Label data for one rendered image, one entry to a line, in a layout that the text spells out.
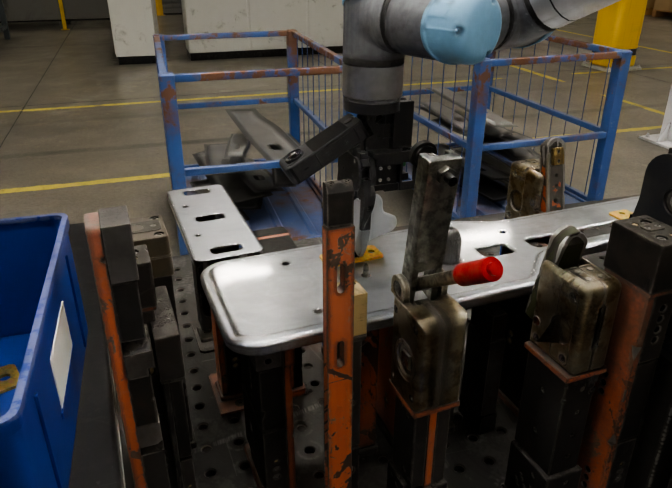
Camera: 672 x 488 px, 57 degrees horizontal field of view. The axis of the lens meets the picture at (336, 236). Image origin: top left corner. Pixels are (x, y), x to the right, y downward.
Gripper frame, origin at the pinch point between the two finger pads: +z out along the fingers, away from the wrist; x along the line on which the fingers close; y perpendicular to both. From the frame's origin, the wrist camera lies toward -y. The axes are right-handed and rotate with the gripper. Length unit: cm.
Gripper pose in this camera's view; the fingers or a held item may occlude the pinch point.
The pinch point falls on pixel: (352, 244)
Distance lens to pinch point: 84.7
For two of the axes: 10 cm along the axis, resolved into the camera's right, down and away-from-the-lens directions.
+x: -3.6, -4.0, 8.4
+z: -0.1, 9.1, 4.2
